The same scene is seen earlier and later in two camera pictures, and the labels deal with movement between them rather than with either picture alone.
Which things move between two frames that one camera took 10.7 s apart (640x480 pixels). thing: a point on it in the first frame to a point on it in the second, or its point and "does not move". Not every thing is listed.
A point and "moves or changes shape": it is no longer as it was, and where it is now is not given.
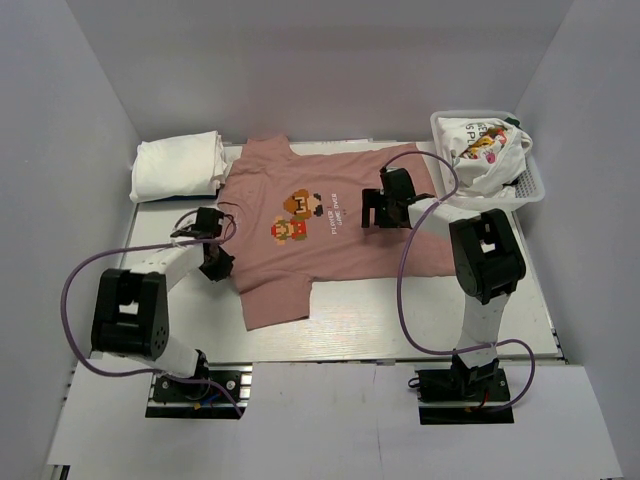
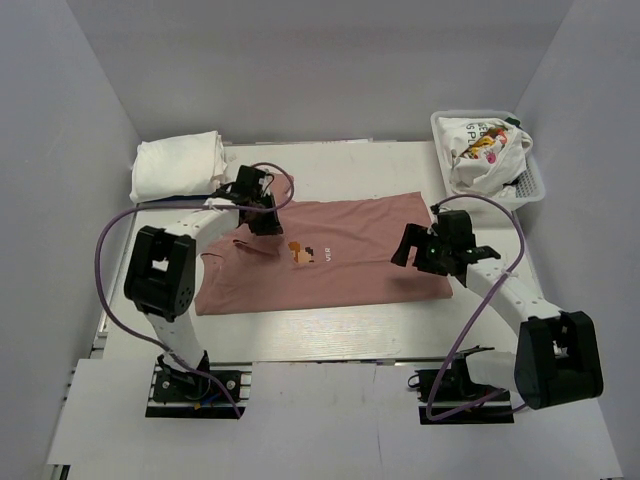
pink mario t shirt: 294,217 moves or changes shape
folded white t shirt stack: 186,166 does not move
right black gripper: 374,198 to 419,236
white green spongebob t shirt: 488,155 does not move
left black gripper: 225,265 to 269,227
